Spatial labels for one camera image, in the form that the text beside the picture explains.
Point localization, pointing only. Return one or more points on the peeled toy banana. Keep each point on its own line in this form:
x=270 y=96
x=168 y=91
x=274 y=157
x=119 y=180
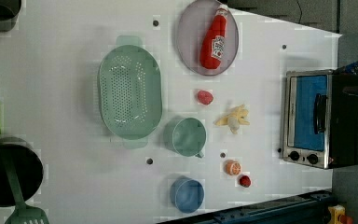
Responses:
x=234 y=119

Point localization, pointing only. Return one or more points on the black silver toaster oven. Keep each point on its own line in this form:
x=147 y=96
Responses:
x=320 y=127

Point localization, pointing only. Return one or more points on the yellow red button box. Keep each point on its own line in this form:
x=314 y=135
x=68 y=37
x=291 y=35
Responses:
x=338 y=215

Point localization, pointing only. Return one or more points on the red ketchup bottle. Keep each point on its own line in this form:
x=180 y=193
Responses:
x=213 y=44

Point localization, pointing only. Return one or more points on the pink toy strawberry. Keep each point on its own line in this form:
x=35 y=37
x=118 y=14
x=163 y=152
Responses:
x=204 y=97

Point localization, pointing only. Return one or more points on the small red toy fruit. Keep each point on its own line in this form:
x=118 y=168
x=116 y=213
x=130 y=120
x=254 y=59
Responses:
x=245 y=181

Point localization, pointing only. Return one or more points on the orange slice toy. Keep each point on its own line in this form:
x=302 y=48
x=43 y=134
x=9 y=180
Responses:
x=233 y=167

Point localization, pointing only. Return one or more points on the grey round plate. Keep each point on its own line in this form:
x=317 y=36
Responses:
x=193 y=26

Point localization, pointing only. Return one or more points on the green oval colander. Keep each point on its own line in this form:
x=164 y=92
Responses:
x=130 y=92

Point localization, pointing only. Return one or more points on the large black pot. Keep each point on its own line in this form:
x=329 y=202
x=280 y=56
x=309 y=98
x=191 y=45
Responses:
x=17 y=158

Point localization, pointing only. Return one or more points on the green slotted spatula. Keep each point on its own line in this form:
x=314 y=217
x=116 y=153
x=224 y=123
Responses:
x=23 y=213

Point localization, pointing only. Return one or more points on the blue metal frame rail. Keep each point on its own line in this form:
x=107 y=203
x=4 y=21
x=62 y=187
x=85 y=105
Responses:
x=308 y=208

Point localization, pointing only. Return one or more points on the green cup with handle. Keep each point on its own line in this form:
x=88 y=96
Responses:
x=185 y=136

